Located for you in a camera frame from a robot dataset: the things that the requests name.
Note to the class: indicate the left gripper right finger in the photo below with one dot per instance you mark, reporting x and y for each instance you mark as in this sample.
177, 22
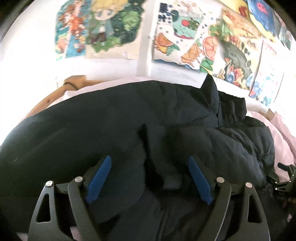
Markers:
236, 212

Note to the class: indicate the anime character drawing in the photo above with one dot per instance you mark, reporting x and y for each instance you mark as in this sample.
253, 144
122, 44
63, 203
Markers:
115, 29

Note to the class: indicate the pink bed sheet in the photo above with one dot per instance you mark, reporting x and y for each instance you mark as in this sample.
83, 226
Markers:
281, 138

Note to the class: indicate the fruit juice drawing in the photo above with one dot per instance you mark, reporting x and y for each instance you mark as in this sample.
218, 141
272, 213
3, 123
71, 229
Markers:
187, 34

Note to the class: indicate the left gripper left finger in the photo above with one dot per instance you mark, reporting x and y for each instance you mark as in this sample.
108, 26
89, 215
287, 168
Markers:
60, 203

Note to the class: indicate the blue yellow jellyfish drawing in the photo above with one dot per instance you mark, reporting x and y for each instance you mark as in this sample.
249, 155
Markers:
259, 12

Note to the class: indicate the black puffer jacket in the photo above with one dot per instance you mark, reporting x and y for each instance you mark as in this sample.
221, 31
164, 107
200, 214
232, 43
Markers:
24, 163

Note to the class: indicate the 2024 dragon drawing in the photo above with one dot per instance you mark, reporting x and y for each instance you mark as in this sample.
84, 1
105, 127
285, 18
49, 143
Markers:
269, 75

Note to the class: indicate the black hill flower drawing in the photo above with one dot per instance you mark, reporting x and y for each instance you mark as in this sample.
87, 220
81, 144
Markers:
240, 45

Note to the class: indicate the wooden bed frame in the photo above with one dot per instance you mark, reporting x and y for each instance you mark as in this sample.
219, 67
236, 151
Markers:
72, 83

